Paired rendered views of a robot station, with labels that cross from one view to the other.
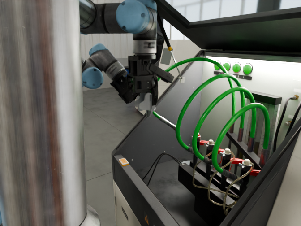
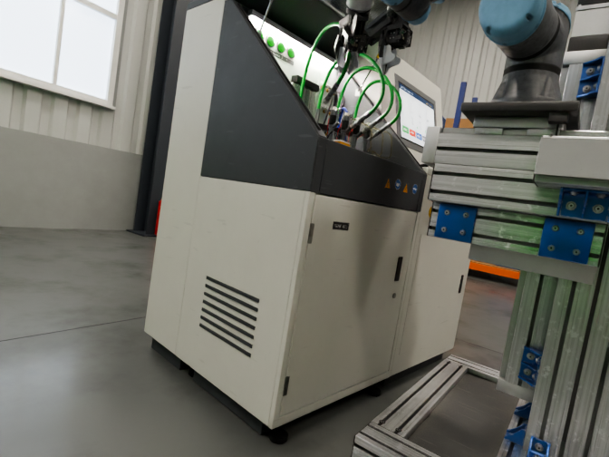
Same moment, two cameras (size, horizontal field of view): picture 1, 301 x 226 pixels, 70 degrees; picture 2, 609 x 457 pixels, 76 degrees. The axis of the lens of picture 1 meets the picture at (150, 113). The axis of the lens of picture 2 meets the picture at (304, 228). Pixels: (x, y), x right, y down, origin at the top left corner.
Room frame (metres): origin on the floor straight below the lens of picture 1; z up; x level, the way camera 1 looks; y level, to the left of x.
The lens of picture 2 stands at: (1.37, 1.25, 0.76)
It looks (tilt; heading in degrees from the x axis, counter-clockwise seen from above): 4 degrees down; 250
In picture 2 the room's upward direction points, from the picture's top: 9 degrees clockwise
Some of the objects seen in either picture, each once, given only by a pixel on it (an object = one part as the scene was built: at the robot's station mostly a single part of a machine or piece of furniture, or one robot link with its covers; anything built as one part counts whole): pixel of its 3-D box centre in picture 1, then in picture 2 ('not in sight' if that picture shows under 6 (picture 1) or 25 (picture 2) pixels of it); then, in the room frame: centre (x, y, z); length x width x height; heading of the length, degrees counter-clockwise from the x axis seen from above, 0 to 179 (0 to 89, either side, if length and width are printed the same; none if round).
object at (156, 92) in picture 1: (152, 92); not in sight; (0.70, -0.01, 1.33); 0.05 x 0.02 x 0.09; 28
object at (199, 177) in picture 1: (212, 198); not in sight; (0.69, -0.25, 0.91); 0.34 x 0.10 x 0.15; 28
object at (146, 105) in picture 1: (146, 106); (392, 62); (0.69, 0.01, 1.28); 0.06 x 0.03 x 0.09; 118
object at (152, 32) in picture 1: (144, 21); not in sight; (0.71, 0.02, 1.55); 0.09 x 0.08 x 0.11; 169
